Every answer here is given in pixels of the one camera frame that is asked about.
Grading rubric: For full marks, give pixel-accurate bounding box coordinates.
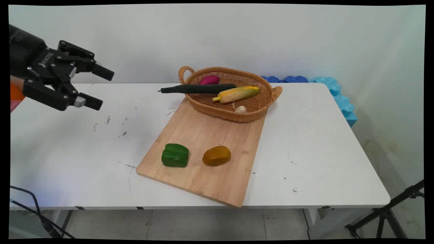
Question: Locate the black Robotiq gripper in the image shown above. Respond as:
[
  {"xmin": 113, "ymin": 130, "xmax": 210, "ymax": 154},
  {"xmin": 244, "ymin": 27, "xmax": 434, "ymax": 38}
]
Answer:
[{"xmin": 9, "ymin": 24, "xmax": 115, "ymax": 111}]

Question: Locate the green toy bell pepper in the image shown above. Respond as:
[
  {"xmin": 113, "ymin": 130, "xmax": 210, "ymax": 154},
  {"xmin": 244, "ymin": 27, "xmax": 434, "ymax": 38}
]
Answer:
[{"xmin": 161, "ymin": 143, "xmax": 189, "ymax": 167}]

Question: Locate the orange block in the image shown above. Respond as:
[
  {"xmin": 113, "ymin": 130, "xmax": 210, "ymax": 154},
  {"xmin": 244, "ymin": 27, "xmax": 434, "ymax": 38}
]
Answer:
[{"xmin": 10, "ymin": 82, "xmax": 26, "ymax": 101}]

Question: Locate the dark green toy cucumber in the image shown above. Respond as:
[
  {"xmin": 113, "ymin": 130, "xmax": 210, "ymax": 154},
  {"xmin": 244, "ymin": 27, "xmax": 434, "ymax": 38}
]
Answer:
[{"xmin": 158, "ymin": 83, "xmax": 237, "ymax": 94}]

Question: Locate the brown toy potato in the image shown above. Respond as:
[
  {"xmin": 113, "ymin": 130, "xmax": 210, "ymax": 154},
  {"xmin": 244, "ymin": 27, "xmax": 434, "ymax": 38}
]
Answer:
[{"xmin": 202, "ymin": 146, "xmax": 232, "ymax": 167}]

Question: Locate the yellow toy corn cob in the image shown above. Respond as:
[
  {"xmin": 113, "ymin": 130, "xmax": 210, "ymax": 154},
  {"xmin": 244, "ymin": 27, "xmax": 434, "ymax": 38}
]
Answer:
[{"xmin": 213, "ymin": 85, "xmax": 260, "ymax": 104}]

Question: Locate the wooden cutting board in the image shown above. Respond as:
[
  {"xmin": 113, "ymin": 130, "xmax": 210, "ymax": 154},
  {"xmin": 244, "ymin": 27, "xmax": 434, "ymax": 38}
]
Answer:
[{"xmin": 136, "ymin": 97, "xmax": 267, "ymax": 208}]

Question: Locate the light blue foam mat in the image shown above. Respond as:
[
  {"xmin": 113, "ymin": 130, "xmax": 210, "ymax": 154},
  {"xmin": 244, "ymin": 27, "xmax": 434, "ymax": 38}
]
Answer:
[{"xmin": 307, "ymin": 77, "xmax": 358, "ymax": 128}]

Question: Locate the white table leg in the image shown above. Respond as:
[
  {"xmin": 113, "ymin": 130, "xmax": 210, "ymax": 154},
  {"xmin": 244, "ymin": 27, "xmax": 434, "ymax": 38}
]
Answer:
[{"xmin": 303, "ymin": 207, "xmax": 373, "ymax": 240}]

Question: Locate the black tripod stand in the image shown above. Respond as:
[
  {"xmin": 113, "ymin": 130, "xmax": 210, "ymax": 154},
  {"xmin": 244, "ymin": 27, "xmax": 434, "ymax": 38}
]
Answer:
[{"xmin": 345, "ymin": 180, "xmax": 425, "ymax": 239}]

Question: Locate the black cable with connector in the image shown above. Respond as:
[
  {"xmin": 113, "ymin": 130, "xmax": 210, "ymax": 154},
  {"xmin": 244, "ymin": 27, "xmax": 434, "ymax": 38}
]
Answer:
[{"xmin": 10, "ymin": 185, "xmax": 76, "ymax": 239}]

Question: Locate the woven wicker basket with handles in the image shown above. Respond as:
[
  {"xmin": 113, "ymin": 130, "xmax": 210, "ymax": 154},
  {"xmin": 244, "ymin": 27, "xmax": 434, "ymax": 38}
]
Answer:
[{"xmin": 178, "ymin": 66, "xmax": 283, "ymax": 123}]

